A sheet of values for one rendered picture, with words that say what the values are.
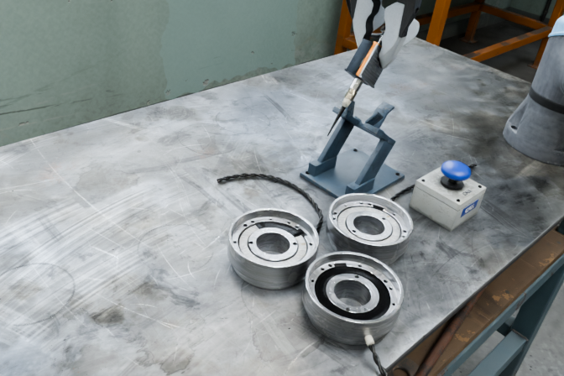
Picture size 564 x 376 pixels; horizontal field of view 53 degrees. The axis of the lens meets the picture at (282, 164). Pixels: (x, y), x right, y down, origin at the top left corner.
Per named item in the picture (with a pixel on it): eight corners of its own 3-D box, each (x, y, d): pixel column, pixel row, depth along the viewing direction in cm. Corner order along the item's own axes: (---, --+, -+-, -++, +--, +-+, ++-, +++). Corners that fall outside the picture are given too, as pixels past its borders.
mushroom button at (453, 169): (451, 207, 77) (462, 177, 74) (427, 193, 79) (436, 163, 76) (467, 197, 79) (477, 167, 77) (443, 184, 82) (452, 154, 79)
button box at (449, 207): (451, 232, 76) (461, 202, 74) (408, 206, 80) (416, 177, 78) (482, 211, 81) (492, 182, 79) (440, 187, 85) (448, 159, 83)
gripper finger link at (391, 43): (421, 66, 75) (431, -5, 71) (395, 75, 72) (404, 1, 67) (402, 60, 77) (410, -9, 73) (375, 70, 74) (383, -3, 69)
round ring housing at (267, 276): (257, 306, 61) (260, 279, 59) (210, 249, 68) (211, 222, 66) (331, 274, 67) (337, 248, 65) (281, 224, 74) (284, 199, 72)
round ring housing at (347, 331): (290, 281, 65) (295, 254, 63) (374, 274, 68) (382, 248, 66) (315, 356, 57) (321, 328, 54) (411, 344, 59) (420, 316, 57)
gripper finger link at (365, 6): (385, 54, 79) (406, -11, 73) (359, 62, 75) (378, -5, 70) (368, 44, 80) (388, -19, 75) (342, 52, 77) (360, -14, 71)
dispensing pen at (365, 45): (311, 127, 74) (376, 13, 73) (326, 135, 78) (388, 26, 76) (324, 134, 73) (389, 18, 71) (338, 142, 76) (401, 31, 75)
